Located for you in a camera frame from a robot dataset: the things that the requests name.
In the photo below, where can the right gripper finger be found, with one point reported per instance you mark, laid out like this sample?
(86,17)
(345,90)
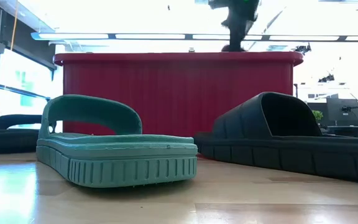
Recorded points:
(237,39)

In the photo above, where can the green rubber slide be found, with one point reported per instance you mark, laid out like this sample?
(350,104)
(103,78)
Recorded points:
(104,149)

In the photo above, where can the red plastic bin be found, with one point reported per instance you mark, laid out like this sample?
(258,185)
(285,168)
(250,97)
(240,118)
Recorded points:
(179,93)

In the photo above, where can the ceiling light strip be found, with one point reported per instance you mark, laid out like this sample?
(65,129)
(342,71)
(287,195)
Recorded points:
(197,36)

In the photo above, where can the small green potted plant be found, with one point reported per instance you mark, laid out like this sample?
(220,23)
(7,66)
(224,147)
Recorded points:
(317,115)

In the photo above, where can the black rubber slide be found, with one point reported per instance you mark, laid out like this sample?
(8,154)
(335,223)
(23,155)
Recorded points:
(8,140)
(291,149)

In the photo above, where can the black computer monitor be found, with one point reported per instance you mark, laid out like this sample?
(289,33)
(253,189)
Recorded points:
(343,110)

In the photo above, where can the black office desk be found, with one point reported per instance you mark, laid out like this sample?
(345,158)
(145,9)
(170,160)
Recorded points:
(346,128)

